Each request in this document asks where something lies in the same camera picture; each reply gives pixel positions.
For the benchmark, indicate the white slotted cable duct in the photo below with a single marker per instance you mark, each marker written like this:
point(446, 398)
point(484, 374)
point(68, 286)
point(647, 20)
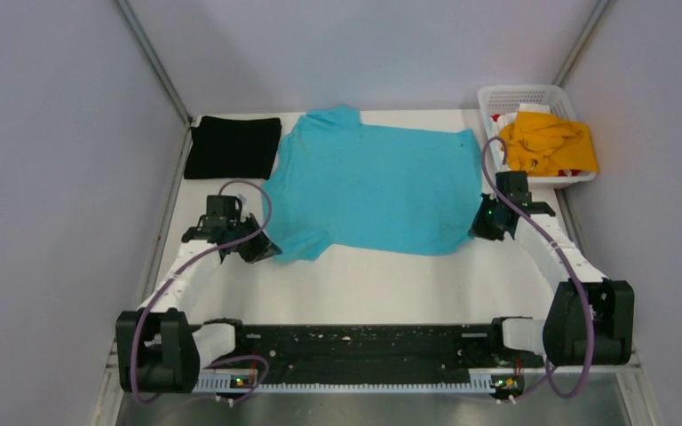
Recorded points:
point(213, 383)

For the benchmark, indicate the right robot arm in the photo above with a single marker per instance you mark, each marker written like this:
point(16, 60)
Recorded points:
point(590, 319)

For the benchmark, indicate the white plastic basket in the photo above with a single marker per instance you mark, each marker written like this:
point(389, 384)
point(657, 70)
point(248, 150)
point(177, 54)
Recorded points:
point(507, 98)

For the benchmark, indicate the yellow t shirt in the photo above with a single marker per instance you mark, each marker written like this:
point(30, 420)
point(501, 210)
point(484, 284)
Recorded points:
point(550, 144)

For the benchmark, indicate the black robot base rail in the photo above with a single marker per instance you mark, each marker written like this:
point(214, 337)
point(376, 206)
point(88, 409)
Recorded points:
point(379, 354)

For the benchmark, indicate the folded black t shirt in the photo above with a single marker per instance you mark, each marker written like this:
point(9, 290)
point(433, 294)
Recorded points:
point(226, 148)

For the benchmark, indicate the cyan t shirt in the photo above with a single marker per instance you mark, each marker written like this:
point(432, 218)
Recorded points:
point(341, 181)

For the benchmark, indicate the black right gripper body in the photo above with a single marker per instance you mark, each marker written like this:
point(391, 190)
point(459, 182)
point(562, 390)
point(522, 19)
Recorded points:
point(486, 221)

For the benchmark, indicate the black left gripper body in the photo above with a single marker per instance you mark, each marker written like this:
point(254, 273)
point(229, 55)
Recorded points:
point(253, 248)

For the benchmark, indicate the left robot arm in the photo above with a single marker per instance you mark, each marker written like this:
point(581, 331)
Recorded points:
point(158, 349)

